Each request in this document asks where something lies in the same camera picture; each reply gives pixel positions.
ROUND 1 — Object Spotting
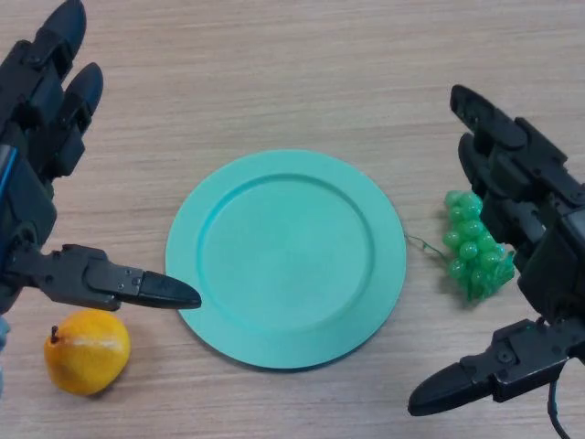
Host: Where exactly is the green grape bunch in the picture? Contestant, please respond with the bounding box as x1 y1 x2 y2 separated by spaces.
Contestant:
405 189 516 308

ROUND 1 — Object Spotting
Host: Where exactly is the yellow pear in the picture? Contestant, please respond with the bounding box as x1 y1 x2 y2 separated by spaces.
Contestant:
43 308 133 397

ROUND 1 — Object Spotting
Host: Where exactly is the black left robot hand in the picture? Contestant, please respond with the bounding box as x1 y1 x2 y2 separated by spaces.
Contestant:
0 0 203 316

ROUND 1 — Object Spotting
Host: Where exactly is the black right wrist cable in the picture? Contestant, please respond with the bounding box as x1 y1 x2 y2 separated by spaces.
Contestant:
547 377 570 439

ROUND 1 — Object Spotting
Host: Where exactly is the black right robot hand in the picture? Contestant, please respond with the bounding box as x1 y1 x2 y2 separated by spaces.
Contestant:
408 84 585 417

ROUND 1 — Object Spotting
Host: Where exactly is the teal round plate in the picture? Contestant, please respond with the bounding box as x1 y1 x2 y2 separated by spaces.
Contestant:
165 148 408 370

